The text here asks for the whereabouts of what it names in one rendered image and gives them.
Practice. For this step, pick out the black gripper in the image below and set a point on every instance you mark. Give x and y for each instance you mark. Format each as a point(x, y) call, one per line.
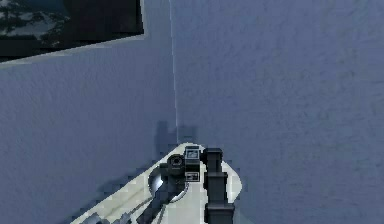
point(175, 163)

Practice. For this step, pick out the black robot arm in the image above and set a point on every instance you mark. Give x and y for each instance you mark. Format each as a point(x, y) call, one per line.
point(216, 186)

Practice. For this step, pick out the silver round basin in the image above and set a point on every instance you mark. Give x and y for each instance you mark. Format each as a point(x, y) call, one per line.
point(154, 182)

